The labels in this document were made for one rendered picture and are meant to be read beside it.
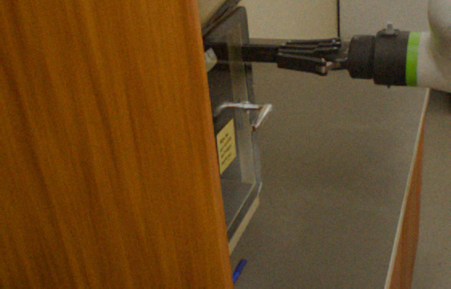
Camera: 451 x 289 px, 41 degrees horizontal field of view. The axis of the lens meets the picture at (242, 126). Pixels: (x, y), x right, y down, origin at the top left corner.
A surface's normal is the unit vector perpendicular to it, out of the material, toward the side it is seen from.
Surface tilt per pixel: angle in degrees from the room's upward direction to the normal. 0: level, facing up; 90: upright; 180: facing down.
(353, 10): 90
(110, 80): 90
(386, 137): 0
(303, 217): 0
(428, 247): 0
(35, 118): 90
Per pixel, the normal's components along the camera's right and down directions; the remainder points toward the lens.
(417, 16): -0.34, 0.46
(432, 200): -0.09, -0.88
